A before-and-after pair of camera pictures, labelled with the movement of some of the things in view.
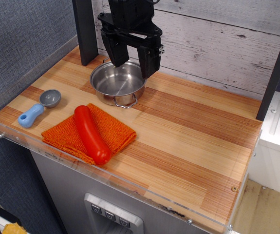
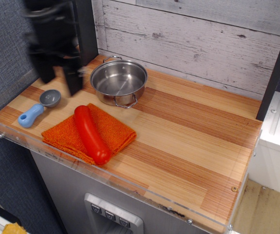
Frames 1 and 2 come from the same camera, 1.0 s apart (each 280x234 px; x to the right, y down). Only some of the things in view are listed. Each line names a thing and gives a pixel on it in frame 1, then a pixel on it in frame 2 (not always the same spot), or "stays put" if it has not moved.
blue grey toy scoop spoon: (49, 98) stays put
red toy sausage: (98, 148) stays put
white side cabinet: (273, 165) stays put
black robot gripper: (131, 22) → (53, 29)
